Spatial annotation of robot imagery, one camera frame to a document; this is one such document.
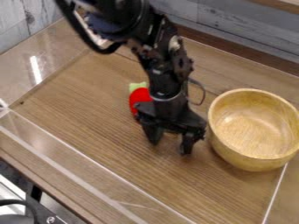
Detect black metal table frame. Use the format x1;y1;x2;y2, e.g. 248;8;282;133
25;183;75;224

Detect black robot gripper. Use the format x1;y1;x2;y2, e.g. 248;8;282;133
134;97;206;155

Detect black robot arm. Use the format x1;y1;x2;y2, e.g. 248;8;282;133
53;0;206;155

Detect red plush strawberry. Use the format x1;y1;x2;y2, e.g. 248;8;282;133
128;81;152;116

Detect wooden bowl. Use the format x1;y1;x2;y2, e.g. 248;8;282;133
208;88;299;172

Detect clear acrylic front barrier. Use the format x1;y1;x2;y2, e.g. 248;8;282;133
0;99;194;224

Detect black cable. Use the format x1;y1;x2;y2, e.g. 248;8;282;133
0;199;39;224

